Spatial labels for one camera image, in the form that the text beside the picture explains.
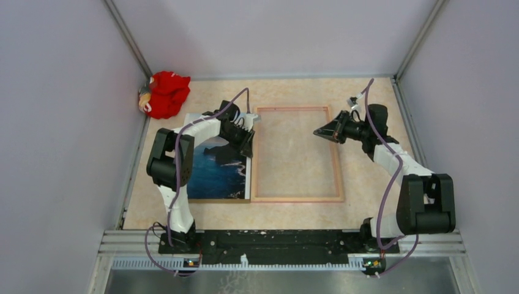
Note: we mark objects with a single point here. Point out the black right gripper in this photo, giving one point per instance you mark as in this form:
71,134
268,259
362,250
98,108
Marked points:
334,130

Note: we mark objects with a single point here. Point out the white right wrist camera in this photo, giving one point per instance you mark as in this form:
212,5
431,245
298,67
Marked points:
354,102

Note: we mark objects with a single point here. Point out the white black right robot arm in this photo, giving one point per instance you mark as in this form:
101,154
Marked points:
416,201

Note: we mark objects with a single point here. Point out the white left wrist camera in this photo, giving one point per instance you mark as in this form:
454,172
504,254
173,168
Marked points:
250,119

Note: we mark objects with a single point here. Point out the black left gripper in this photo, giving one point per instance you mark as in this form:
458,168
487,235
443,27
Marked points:
246,142

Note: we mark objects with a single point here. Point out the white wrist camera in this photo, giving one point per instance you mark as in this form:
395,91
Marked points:
250,119
354,102

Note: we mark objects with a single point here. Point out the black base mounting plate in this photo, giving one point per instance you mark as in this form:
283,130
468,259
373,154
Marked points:
271,247

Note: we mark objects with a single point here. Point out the pink wooden picture frame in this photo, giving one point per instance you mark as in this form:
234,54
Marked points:
290,164

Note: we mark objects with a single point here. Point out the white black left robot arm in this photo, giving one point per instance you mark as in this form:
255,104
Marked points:
170,163

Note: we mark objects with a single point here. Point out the seascape photo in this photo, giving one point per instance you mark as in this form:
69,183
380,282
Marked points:
219,174

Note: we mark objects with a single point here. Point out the red crumpled cloth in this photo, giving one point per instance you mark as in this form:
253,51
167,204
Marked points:
163,94

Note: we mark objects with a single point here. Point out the aluminium front rail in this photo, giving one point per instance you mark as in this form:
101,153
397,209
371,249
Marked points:
128,261

